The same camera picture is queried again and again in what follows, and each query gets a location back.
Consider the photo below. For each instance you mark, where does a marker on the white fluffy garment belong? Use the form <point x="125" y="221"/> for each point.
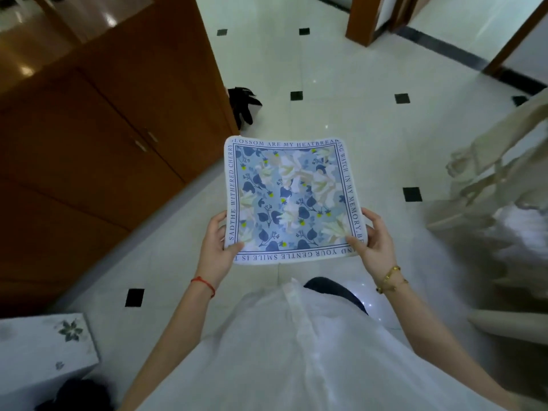
<point x="522" y="235"/>

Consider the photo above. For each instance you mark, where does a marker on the white box with flower print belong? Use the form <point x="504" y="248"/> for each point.
<point x="34" y="359"/>

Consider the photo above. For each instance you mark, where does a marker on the person's left forearm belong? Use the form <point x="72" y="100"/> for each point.
<point x="171" y="338"/>

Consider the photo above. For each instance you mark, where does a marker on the white sheer blouse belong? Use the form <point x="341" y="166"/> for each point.
<point x="299" y="359"/>

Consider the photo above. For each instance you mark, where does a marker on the brown wooden door frame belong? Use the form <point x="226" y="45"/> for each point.
<point x="364" y="17"/>
<point x="518" y="34"/>

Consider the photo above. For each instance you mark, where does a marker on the person's right hand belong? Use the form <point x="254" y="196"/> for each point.
<point x="379" y="252"/>

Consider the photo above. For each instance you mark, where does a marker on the dark trousers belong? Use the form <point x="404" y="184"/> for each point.
<point x="334" y="288"/>

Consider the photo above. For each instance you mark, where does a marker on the blue floral square handkerchief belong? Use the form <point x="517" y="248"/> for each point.
<point x="291" y="201"/>

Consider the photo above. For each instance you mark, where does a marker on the cream padded bar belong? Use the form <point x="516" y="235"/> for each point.
<point x="509" y="327"/>

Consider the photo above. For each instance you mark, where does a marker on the person's right thumb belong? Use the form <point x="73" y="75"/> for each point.
<point x="357" y="244"/>

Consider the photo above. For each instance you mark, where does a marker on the person's left hand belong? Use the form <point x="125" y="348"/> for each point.
<point x="212" y="252"/>

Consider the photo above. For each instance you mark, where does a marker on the person's left thumb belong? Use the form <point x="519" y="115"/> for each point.
<point x="234" y="249"/>

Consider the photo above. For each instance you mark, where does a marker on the brown wooden cabinet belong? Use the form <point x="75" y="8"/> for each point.
<point x="85" y="145"/>

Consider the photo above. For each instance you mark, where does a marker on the person's right forearm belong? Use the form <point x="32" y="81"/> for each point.
<point x="428" y="325"/>

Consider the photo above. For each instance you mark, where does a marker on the black glove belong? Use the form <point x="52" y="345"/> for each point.
<point x="243" y="104"/>

